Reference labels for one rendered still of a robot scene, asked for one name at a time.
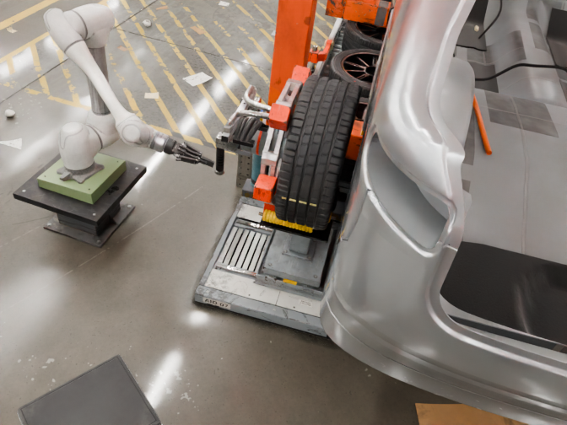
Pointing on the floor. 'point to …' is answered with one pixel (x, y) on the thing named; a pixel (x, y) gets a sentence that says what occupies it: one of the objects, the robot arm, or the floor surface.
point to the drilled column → (243, 169)
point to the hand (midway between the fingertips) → (207, 161)
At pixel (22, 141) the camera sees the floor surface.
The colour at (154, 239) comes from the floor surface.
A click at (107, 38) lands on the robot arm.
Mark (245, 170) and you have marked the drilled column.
